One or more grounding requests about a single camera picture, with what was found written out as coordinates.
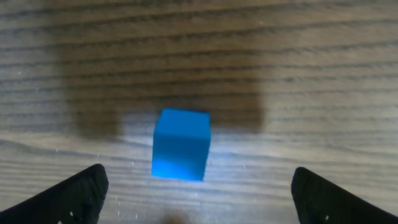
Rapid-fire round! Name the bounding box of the blue cube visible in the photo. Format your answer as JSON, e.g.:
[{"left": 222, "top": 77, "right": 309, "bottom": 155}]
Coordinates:
[{"left": 151, "top": 107, "right": 211, "bottom": 182}]

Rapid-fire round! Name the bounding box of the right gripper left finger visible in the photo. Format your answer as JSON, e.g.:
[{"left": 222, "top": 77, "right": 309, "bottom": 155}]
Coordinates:
[{"left": 0, "top": 164, "right": 109, "bottom": 224}]

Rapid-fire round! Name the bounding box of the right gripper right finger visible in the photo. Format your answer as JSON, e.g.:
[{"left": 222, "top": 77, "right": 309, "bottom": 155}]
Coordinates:
[{"left": 290, "top": 167, "right": 398, "bottom": 224}]

